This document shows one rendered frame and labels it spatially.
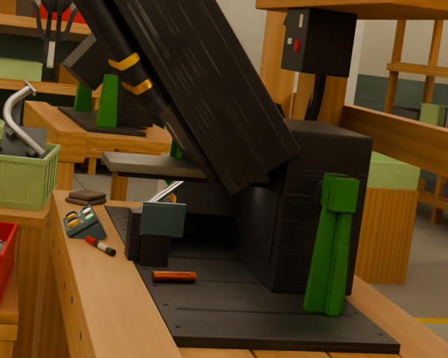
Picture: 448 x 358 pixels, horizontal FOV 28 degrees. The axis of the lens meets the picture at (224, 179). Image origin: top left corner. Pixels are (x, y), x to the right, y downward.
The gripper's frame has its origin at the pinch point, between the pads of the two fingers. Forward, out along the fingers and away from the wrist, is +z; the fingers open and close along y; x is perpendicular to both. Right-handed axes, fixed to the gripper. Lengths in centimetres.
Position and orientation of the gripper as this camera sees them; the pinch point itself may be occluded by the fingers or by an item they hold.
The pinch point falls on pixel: (50, 54)
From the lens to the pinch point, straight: 245.6
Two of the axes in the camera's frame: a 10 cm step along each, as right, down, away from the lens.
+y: -9.7, -0.8, -2.5
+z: -1.2, 9.8, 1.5
